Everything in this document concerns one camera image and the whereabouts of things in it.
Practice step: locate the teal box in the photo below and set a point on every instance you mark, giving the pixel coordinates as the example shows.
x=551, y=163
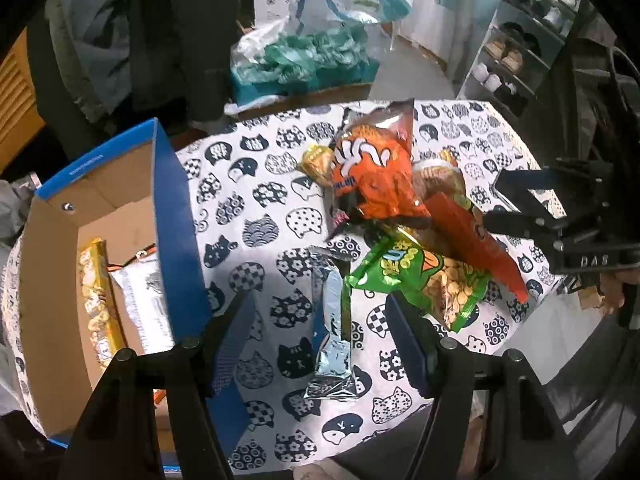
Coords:
x=345, y=77

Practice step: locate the black snack bag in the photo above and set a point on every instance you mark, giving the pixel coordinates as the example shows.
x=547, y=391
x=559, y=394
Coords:
x=352, y=227

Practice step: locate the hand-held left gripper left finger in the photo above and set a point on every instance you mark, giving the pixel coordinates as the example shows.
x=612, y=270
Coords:
x=235, y=340

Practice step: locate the cat print tablecloth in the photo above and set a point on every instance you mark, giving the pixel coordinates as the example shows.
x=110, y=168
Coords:
x=260, y=240

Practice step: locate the dark hanging coat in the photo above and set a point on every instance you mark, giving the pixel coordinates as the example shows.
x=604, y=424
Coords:
x=190, y=35

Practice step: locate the green and white plastic bags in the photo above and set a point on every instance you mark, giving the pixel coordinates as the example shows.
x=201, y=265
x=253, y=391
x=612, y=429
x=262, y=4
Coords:
x=310, y=50

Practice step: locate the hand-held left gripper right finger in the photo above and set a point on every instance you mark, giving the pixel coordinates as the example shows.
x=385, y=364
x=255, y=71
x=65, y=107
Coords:
x=407, y=340

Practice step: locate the wooden louvered door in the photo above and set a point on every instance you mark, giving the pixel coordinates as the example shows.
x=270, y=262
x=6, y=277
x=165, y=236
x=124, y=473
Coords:
x=20, y=100

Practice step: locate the grey hanging jacket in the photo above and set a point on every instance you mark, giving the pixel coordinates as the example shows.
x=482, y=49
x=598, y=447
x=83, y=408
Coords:
x=90, y=35

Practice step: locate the orange chip bag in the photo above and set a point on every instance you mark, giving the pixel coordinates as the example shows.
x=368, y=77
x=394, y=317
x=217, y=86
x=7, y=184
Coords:
x=370, y=170

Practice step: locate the white plastic bag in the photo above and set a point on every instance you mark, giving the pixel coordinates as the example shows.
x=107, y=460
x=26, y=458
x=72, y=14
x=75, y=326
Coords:
x=255, y=42

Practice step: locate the red snack packet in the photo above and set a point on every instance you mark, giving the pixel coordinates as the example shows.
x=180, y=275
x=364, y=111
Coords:
x=470, y=240

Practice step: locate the long yellow snack packet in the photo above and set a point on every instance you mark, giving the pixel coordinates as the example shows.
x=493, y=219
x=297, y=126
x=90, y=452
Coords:
x=97, y=305

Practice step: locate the person's right hand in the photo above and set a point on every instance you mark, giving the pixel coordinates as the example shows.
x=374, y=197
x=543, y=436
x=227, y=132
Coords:
x=611, y=290

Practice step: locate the green snack bag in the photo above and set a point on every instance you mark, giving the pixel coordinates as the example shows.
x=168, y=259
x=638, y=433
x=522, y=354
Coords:
x=430, y=280

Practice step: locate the small yellow snack packet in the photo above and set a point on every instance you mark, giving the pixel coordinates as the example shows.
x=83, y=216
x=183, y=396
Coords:
x=316, y=162

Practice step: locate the grey shoe rack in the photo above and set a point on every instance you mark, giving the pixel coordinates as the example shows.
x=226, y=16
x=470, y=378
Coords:
x=495, y=15

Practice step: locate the black hanging garment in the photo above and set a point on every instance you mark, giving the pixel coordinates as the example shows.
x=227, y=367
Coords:
x=60, y=100

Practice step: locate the group of shoes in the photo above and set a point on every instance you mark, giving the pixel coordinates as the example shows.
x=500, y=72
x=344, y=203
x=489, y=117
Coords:
x=505, y=55

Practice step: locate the white foil packet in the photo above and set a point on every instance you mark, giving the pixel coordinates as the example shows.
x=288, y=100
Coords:
x=142, y=300

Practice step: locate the clear cookie packet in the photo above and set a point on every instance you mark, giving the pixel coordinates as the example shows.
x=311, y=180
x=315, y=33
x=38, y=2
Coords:
x=440, y=180

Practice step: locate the silver foil snack packet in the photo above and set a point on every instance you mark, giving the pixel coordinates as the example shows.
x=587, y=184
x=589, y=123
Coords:
x=330, y=340

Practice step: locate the blue-rimmed cardboard box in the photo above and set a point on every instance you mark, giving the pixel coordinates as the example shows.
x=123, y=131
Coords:
x=130, y=180

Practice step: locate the crumpled grey jacket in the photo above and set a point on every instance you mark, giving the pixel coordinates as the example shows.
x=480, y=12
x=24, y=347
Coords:
x=15, y=210

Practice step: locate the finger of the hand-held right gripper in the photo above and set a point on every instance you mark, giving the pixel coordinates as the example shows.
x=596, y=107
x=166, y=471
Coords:
x=515, y=225
x=535, y=180

